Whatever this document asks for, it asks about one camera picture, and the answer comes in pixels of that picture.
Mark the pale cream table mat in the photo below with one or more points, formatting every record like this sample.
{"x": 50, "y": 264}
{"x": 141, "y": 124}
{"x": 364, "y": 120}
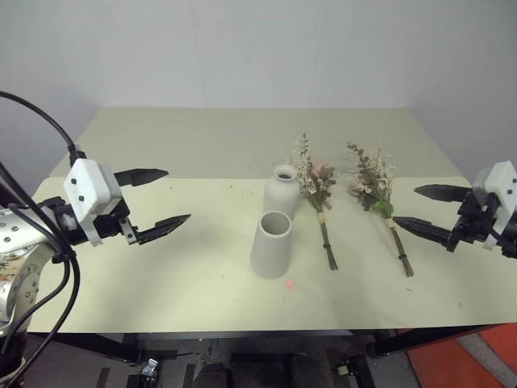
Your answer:
{"x": 161, "y": 283}

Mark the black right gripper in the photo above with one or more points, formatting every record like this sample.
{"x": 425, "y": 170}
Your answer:
{"x": 470, "y": 226}

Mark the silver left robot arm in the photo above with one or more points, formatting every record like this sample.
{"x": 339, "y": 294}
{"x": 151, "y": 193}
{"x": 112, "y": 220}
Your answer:
{"x": 16, "y": 238}

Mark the grey conical ceramic vase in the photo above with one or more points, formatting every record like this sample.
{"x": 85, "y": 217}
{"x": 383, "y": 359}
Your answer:
{"x": 270, "y": 254}

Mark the black table frame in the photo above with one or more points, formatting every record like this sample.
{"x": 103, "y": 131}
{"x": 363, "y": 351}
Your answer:
{"x": 242, "y": 335}

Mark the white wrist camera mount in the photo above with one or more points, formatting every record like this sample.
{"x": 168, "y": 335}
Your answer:
{"x": 91, "y": 188}
{"x": 501, "y": 182}

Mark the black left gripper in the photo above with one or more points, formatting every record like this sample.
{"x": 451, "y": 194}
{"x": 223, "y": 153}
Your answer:
{"x": 111, "y": 227}

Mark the small silver metal clamp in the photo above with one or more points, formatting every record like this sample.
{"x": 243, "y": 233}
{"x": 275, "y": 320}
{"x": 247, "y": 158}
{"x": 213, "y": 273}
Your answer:
{"x": 150, "y": 367}

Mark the white narrow-necked ceramic vase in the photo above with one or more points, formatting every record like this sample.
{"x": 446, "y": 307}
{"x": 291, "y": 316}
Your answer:
{"x": 279, "y": 194}

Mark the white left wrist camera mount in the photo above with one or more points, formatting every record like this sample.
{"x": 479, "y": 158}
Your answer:
{"x": 91, "y": 188}

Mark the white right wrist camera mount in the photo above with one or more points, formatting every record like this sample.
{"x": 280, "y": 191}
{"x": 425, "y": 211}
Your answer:
{"x": 501, "y": 182}

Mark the dried bouquet with pink rose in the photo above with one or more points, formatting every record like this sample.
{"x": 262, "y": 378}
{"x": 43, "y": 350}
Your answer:
{"x": 317, "y": 186}

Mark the dark rounded brown shape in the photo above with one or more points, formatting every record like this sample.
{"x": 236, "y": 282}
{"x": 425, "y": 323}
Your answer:
{"x": 211, "y": 376}

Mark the dried bouquet with green leaves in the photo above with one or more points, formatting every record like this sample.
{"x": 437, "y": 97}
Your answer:
{"x": 373, "y": 182}

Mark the orange floor object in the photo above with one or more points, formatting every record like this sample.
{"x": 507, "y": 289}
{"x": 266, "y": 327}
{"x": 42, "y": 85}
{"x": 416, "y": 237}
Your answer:
{"x": 436, "y": 359}

